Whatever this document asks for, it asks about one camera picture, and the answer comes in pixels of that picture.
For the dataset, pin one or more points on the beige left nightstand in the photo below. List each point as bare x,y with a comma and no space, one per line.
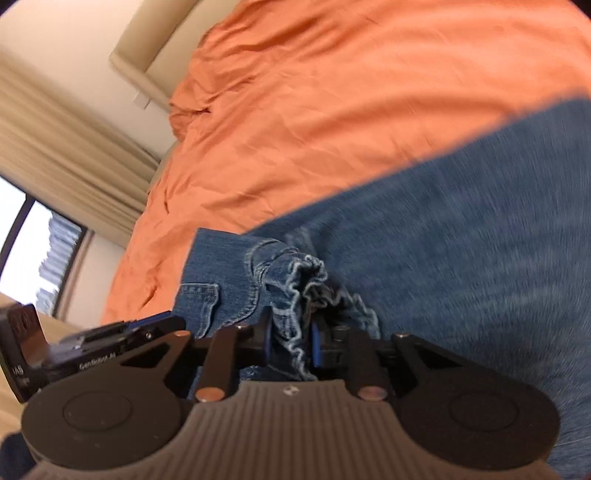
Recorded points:
162,165

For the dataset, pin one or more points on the white wall socket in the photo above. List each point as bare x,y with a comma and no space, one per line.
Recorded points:
141,100

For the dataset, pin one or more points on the dark framed window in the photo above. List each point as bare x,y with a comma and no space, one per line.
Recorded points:
38,249

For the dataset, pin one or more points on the beige upholstered headboard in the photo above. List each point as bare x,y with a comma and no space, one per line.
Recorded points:
155,48

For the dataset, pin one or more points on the orange duvet cover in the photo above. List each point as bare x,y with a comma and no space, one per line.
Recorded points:
287,102

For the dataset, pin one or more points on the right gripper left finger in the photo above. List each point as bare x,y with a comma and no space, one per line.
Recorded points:
130,407

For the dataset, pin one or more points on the beige curtain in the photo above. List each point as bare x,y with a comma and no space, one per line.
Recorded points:
59,151

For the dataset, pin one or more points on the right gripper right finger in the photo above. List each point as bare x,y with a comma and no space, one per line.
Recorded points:
455,409

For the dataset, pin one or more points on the blue denim jeans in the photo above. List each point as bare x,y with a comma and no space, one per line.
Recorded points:
484,251

